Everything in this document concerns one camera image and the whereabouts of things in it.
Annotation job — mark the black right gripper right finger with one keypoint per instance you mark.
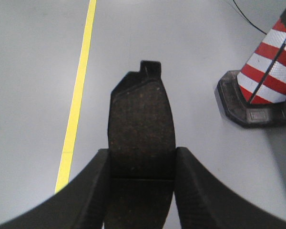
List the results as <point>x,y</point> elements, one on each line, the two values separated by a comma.
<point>204,202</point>

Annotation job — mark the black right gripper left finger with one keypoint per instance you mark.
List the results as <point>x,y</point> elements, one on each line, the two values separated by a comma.
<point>79,205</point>

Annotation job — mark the brake pad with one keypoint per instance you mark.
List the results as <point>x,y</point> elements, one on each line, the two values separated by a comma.
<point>141,141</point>

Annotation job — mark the red white traffic cone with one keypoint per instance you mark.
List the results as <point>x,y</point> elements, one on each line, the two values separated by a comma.
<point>255,96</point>

